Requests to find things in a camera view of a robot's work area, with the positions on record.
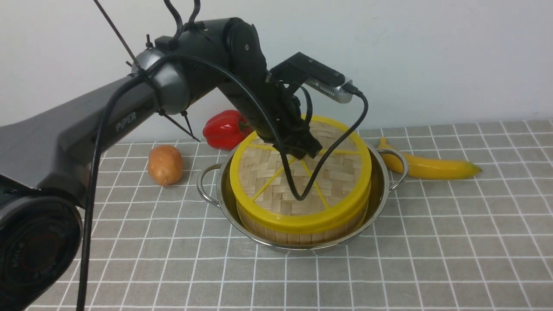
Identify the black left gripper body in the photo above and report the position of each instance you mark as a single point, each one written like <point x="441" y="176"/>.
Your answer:
<point x="281" y="106"/>

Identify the bamboo steamer lid yellow rim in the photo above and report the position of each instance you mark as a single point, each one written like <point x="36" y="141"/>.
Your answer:
<point x="257" y="176"/>

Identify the bamboo steamer basket yellow rim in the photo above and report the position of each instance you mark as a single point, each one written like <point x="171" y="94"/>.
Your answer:
<point x="329" y="223"/>

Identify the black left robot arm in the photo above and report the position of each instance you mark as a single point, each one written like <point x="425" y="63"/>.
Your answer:
<point x="50" y="162"/>

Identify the stainless steel pot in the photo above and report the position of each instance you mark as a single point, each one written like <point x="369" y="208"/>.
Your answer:
<point x="378" y="194"/>

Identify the red bell pepper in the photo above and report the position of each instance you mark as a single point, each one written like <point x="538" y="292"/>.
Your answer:
<point x="226" y="130"/>

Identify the brown potato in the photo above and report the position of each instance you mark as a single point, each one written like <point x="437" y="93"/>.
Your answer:
<point x="165" y="165"/>

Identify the yellow banana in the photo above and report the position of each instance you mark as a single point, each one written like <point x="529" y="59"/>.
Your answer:
<point x="429" y="168"/>

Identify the grey checkered tablecloth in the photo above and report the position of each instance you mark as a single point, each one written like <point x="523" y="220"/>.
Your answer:
<point x="479" y="244"/>

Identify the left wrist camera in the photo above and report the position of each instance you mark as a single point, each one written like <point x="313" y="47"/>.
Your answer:
<point x="301" y="69"/>

